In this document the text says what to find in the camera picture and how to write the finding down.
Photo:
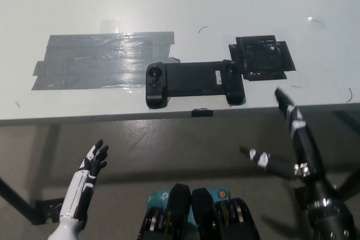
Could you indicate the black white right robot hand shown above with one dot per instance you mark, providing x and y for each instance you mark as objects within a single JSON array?
[{"x": 305, "y": 144}]

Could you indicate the black table leg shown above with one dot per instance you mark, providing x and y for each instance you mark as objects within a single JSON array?
[
  {"x": 17, "y": 200},
  {"x": 350, "y": 181}
]

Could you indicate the black teal robot torso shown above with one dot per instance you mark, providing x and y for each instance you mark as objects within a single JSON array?
[{"x": 197, "y": 214}]

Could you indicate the large grey duct tape patch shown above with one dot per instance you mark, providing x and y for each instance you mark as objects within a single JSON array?
[{"x": 104, "y": 61}]

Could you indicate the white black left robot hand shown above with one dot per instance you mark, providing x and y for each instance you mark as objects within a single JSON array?
[{"x": 81, "y": 183}]

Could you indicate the black game controller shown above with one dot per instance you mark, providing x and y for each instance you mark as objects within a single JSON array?
[{"x": 194, "y": 81}]

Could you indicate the square black tape patch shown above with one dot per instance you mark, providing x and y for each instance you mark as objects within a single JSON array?
[{"x": 261, "y": 57}]

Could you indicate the small black tape piece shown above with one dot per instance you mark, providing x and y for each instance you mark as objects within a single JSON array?
[{"x": 202, "y": 113}]

